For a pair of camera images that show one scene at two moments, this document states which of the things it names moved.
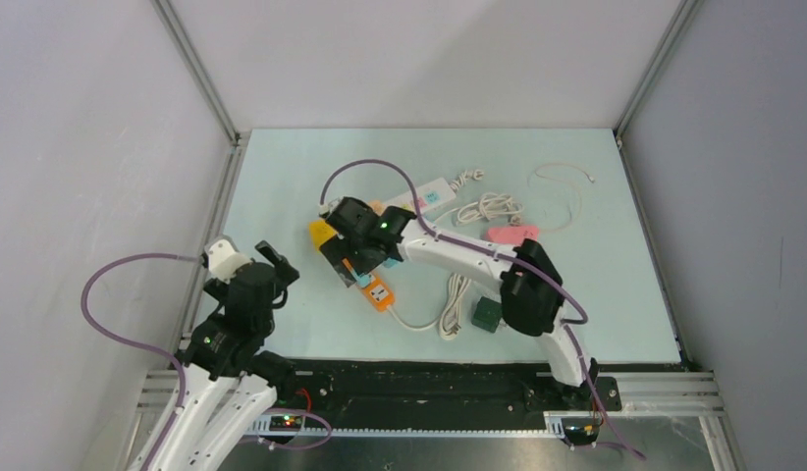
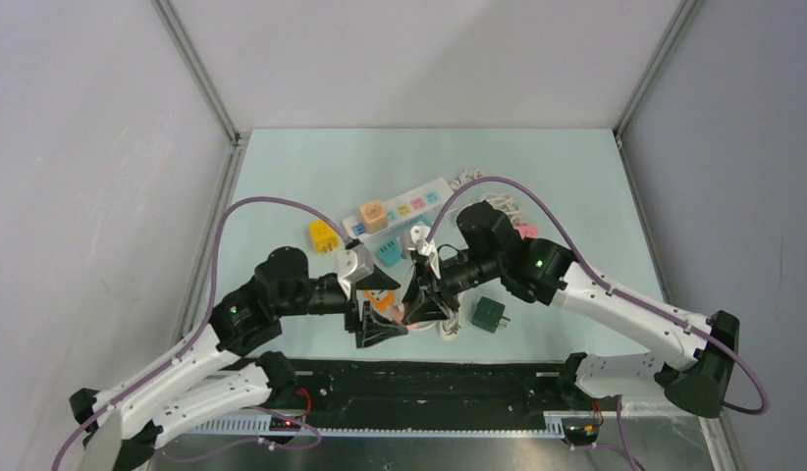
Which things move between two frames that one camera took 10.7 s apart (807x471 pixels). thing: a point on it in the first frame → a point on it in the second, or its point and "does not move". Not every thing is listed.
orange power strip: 376,291 does not move
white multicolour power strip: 429,196 does not move
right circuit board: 581,430 does not move
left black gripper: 286,274 → 370,329
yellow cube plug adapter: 320,232 does not move
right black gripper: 338,248 → 421,306
